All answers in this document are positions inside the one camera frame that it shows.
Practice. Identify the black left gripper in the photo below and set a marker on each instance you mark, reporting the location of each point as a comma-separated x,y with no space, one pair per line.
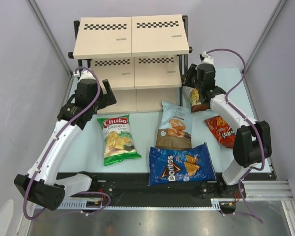
108,97

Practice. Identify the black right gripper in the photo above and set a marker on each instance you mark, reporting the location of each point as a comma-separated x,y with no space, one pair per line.
187,77

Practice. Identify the brown Chuba chips bag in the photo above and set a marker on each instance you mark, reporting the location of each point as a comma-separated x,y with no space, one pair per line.
194,99

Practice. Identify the light blue brown chips bag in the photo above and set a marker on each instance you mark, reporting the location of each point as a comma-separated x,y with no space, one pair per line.
175,129

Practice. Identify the blue Doritos bag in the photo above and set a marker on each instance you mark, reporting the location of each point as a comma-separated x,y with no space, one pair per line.
169,166

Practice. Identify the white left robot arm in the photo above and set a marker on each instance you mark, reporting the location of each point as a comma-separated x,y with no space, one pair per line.
40,184

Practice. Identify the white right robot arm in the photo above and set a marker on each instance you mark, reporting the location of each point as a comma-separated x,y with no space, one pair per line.
253,139

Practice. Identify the green Chuba cassava chips bag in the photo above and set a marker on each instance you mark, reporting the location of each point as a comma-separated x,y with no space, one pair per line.
119,143

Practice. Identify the beige three-tier black-framed shelf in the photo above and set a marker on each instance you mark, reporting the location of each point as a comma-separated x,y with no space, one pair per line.
142,57

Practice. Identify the red Doritos bag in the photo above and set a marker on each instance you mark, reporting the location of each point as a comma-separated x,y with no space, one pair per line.
221,131

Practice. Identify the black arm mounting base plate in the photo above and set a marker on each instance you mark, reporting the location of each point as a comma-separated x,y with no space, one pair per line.
132,190

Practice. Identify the white slotted cable duct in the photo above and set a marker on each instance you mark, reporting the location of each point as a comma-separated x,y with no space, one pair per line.
82,204

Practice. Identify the aluminium frame rail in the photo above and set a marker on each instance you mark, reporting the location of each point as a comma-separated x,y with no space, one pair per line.
268,190

